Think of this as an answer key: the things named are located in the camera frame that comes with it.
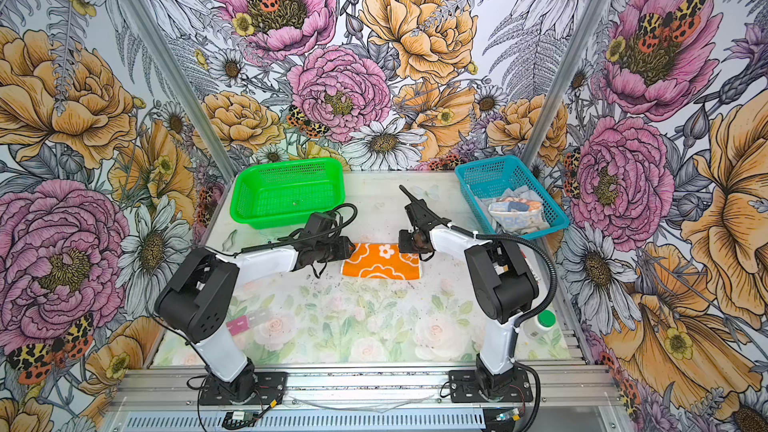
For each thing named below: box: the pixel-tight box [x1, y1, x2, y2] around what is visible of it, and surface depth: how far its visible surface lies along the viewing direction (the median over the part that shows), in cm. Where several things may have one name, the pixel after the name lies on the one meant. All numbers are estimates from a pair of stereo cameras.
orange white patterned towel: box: [341, 242, 422, 280], surface depth 96 cm
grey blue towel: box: [480, 185, 550, 235], surface depth 102 cm
